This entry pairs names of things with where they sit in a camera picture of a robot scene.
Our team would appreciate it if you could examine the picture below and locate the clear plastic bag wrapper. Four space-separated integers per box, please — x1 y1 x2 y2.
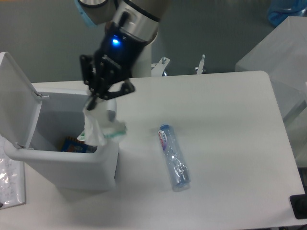
77 99 127 146

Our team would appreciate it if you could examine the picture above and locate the blue water jug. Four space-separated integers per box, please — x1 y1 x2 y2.
267 0 307 27

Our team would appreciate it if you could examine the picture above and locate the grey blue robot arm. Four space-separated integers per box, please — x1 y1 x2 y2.
75 0 171 111

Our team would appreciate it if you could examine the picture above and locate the white trash can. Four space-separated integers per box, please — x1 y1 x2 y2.
0 52 119 191

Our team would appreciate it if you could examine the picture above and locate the clear plastic water bottle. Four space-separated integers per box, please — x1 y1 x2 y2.
158 123 191 192

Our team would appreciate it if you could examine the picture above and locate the metal clamp bolt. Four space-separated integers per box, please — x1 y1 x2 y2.
195 54 206 75

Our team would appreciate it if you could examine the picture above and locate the black device at edge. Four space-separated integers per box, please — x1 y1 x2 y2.
290 194 307 219

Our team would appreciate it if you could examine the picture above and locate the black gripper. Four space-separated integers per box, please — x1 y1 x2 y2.
80 25 148 110

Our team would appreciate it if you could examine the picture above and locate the blue orange snack packet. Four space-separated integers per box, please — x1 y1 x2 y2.
60 137 97 153

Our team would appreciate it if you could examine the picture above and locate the clear plastic sheet sleeve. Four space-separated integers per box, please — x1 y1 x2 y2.
0 137 26 210

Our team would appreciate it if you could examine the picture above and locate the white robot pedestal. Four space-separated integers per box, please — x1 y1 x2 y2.
132 43 152 78

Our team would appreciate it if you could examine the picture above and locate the white bracket with bolts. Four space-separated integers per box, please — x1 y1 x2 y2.
151 57 170 77

